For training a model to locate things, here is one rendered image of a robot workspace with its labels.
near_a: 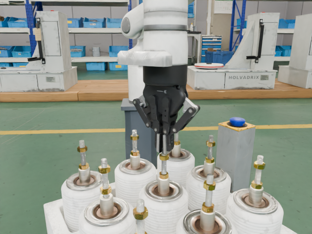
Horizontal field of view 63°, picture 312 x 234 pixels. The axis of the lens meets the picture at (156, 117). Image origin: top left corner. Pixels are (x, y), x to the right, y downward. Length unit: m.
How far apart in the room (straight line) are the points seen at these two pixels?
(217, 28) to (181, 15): 6.45
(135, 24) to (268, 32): 2.02
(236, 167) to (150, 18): 0.46
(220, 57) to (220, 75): 2.42
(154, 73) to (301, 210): 0.75
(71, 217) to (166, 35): 0.39
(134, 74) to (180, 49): 0.56
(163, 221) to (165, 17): 0.34
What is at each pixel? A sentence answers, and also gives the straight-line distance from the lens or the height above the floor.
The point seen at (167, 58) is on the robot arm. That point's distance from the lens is 0.35.
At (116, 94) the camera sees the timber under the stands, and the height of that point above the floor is 0.06.
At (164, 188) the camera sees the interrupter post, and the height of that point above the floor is 0.26.
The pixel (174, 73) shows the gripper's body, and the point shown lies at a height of 0.48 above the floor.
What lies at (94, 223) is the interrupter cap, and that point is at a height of 0.25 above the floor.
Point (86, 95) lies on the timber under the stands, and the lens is 2.46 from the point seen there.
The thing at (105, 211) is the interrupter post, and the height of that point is 0.26.
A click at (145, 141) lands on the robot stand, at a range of 1.00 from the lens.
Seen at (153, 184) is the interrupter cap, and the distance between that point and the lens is 0.53.
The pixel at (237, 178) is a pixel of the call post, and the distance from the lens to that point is 0.74.
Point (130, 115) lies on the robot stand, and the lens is 0.97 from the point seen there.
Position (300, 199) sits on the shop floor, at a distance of 1.06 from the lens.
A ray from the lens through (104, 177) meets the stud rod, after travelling 0.43.
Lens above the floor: 0.53
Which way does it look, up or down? 16 degrees down
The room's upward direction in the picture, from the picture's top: straight up
